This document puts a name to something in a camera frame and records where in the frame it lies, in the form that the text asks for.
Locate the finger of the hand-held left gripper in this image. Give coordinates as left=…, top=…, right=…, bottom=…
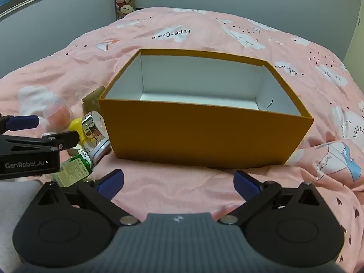
left=0, top=131, right=81, bottom=157
left=0, top=114, right=40, bottom=135

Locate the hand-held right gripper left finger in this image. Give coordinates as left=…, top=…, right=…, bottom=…
left=28, top=169, right=140, bottom=228

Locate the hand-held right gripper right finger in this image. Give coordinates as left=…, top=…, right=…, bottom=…
left=217, top=170, right=325, bottom=227

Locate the yellow plastic toy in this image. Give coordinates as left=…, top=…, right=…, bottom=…
left=69, top=118, right=86, bottom=144

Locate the clear plastic capsule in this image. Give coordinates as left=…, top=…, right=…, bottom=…
left=43, top=97, right=72, bottom=129

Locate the shiny metallic cosmetic jar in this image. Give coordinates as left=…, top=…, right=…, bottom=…
left=81, top=111, right=106, bottom=153

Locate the green bottle with label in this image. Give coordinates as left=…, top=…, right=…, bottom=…
left=51, top=148, right=95, bottom=189

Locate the small tan cardboard box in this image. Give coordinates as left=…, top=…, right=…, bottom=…
left=82, top=86, right=106, bottom=112

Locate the orange cardboard box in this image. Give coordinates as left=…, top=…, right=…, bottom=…
left=98, top=48, right=315, bottom=169

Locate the white cloth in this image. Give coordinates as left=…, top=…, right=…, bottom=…
left=0, top=180, right=44, bottom=235

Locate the pink printed blanket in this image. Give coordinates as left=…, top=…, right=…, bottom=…
left=0, top=6, right=364, bottom=273

